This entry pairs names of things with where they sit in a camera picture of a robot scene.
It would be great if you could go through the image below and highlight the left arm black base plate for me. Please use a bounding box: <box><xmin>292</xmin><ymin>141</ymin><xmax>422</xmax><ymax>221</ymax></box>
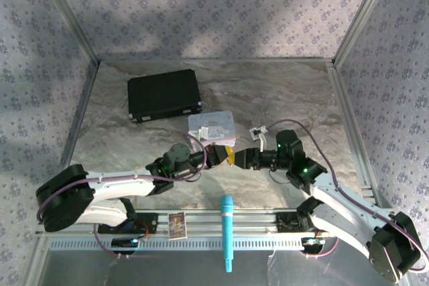
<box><xmin>97</xmin><ymin>212</ymin><xmax>159</xmax><ymax>235</ymax></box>

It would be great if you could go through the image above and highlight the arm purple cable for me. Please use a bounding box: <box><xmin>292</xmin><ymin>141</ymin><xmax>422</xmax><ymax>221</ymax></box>
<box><xmin>37</xmin><ymin>133</ymin><xmax>206</xmax><ymax>261</ymax></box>
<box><xmin>266</xmin><ymin>119</ymin><xmax>428</xmax><ymax>273</ymax></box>

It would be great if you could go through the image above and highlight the aluminium side rail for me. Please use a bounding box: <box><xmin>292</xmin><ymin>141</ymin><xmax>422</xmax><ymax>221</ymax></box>
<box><xmin>327</xmin><ymin>61</ymin><xmax>389</xmax><ymax>208</ymax></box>
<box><xmin>46</xmin><ymin>60</ymin><xmax>101</xmax><ymax>212</ymax></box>

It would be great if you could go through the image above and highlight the aluminium rear rail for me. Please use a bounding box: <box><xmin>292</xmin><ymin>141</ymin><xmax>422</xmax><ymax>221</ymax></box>
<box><xmin>97</xmin><ymin>58</ymin><xmax>336</xmax><ymax>64</ymax></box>

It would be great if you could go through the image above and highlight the left small circuit board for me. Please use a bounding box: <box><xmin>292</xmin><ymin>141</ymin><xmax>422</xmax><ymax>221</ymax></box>
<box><xmin>111</xmin><ymin>237</ymin><xmax>140</xmax><ymax>255</ymax></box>

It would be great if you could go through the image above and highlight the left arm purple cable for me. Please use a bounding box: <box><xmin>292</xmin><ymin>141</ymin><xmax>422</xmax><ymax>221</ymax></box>
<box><xmin>37</xmin><ymin>133</ymin><xmax>206</xmax><ymax>261</ymax></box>

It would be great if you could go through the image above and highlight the cyan marker pen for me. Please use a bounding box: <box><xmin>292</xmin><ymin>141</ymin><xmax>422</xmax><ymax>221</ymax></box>
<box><xmin>219</xmin><ymin>194</ymin><xmax>235</xmax><ymax>273</ymax></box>

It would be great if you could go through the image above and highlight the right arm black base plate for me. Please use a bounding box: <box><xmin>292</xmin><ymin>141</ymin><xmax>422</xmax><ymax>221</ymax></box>
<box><xmin>276</xmin><ymin>211</ymin><xmax>336</xmax><ymax>233</ymax></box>

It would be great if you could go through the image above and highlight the aluminium frame post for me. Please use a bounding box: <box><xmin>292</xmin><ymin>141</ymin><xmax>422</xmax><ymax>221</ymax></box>
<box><xmin>33</xmin><ymin>0</ymin><xmax>101</xmax><ymax>64</ymax></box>
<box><xmin>332</xmin><ymin>0</ymin><xmax>399</xmax><ymax>64</ymax></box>

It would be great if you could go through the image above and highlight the black hard case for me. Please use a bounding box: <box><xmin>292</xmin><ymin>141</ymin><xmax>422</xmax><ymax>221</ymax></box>
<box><xmin>127</xmin><ymin>69</ymin><xmax>204</xmax><ymax>123</ymax></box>

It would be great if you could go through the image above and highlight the grey metal panel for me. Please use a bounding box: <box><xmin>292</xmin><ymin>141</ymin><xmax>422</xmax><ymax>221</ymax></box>
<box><xmin>36</xmin><ymin>248</ymin><xmax>408</xmax><ymax>286</ymax></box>

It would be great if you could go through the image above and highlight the right small circuit board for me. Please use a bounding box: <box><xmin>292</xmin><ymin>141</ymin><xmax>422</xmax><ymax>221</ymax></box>
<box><xmin>300</xmin><ymin>236</ymin><xmax>326</xmax><ymax>254</ymax></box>

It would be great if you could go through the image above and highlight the small circuit board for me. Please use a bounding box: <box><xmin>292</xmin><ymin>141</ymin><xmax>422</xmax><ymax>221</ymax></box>
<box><xmin>111</xmin><ymin>237</ymin><xmax>140</xmax><ymax>255</ymax></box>
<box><xmin>300</xmin><ymin>236</ymin><xmax>326</xmax><ymax>254</ymax></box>

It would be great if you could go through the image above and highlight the purple picture card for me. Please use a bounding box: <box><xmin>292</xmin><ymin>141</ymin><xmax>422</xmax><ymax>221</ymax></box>
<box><xmin>167</xmin><ymin>211</ymin><xmax>188</xmax><ymax>240</ymax></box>

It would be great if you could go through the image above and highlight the pastel cartoon tin box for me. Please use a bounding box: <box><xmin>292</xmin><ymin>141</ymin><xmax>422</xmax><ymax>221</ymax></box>
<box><xmin>186</xmin><ymin>110</ymin><xmax>238</xmax><ymax>149</ymax></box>

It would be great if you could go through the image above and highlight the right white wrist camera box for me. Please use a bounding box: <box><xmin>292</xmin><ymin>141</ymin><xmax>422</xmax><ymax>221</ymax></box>
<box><xmin>250</xmin><ymin>125</ymin><xmax>269</xmax><ymax>151</ymax></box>

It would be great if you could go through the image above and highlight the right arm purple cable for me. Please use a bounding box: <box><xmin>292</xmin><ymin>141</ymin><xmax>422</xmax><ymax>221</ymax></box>
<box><xmin>266</xmin><ymin>119</ymin><xmax>428</xmax><ymax>273</ymax></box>

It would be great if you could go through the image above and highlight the aluminium mounting rail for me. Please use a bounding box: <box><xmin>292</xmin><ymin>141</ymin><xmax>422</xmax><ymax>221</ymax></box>
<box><xmin>35</xmin><ymin>208</ymin><xmax>402</xmax><ymax>237</ymax></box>

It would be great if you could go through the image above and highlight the slotted grey cable duct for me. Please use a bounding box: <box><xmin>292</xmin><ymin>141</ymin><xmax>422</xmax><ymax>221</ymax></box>
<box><xmin>48</xmin><ymin>237</ymin><xmax>393</xmax><ymax>253</ymax></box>

